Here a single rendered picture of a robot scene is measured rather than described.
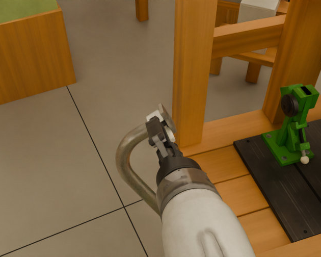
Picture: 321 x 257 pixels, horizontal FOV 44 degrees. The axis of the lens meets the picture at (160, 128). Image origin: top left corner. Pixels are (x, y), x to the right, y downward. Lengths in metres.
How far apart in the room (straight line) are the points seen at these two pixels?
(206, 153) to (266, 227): 0.34
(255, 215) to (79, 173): 1.45
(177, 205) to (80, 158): 2.12
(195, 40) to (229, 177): 0.50
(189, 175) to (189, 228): 0.11
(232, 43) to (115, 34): 2.36
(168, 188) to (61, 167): 2.06
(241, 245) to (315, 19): 0.98
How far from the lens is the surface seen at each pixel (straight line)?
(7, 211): 2.50
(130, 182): 0.87
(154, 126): 0.69
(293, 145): 1.42
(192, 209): 0.50
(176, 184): 0.56
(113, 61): 3.32
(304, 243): 1.31
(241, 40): 1.37
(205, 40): 1.18
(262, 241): 1.30
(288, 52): 1.42
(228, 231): 0.48
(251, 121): 1.60
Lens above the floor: 2.00
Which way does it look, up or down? 47 degrees down
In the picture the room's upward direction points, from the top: straight up
